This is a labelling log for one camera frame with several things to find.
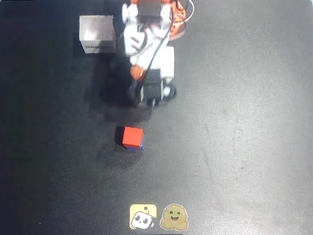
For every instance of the black gripper-mounted webcam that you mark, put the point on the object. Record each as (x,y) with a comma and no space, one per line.
(152,91)

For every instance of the white cardboard box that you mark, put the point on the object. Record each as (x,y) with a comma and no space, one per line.
(97,31)

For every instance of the hugging face emoji sticker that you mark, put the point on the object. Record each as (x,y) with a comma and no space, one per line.
(173,217)

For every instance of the yellow robot sticker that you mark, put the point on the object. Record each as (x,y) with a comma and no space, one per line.
(143,216)

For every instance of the red cube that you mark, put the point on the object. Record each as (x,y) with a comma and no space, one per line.
(132,136)

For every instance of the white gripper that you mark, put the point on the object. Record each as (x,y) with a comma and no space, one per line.
(152,91)

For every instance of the blue cube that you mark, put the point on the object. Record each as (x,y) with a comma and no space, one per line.
(135,148)

